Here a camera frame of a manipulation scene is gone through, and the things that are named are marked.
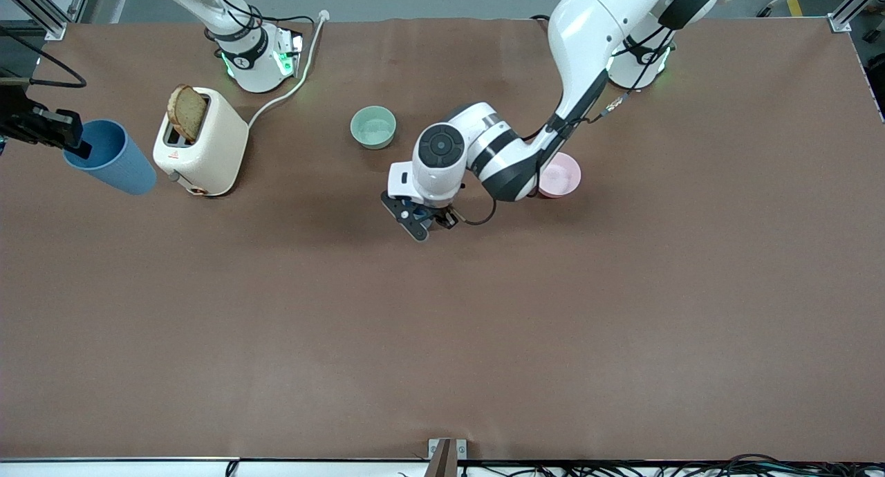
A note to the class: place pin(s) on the pink bowl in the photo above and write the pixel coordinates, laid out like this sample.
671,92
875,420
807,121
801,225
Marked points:
563,176

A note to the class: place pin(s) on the cream white toaster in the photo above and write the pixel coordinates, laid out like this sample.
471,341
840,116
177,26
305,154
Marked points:
218,152

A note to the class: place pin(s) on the metal table edge bracket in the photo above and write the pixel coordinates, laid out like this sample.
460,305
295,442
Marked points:
433,448

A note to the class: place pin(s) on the blue ribbed plastic cup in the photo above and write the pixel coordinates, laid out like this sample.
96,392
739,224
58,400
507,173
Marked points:
423,209
117,162

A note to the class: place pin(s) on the white table edge rail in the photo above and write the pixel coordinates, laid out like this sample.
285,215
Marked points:
104,469

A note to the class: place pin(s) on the brown table cover mat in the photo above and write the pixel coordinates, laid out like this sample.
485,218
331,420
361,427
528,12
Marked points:
442,325

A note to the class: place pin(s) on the aluminium frame post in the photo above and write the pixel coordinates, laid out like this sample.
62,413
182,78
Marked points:
52,22
840,22

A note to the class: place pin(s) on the brown bread slice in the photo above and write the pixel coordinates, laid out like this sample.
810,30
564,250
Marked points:
188,112

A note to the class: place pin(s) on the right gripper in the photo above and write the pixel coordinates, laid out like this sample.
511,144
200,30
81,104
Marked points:
28,123

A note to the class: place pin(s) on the mint green bowl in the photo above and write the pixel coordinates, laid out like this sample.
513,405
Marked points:
373,128

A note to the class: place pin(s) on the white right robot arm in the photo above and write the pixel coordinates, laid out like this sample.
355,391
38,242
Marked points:
252,66

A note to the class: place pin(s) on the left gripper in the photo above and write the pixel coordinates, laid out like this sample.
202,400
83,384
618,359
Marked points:
441,216

